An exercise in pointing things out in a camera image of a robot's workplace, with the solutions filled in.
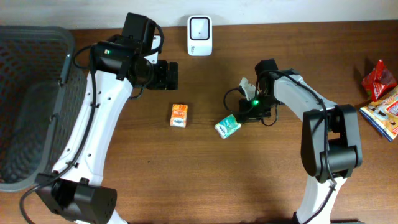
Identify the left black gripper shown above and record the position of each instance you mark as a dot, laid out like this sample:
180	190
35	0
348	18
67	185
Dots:
162	82

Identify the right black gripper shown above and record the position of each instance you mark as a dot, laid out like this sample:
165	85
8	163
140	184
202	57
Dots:
247	113

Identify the green tissue pack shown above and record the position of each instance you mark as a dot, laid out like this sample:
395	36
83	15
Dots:
227	126

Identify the orange tissue pack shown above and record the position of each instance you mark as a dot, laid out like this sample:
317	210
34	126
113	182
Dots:
179	115

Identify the yellow snack bag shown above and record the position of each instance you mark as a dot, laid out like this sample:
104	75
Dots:
382	114

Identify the red snack bag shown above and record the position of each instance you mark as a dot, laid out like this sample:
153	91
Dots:
379	81

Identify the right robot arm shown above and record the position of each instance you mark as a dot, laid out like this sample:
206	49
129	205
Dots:
330	141

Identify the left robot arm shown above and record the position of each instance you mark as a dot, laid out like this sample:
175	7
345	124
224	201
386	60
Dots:
117	66

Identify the grey plastic basket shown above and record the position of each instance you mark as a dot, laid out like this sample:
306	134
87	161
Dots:
41	95

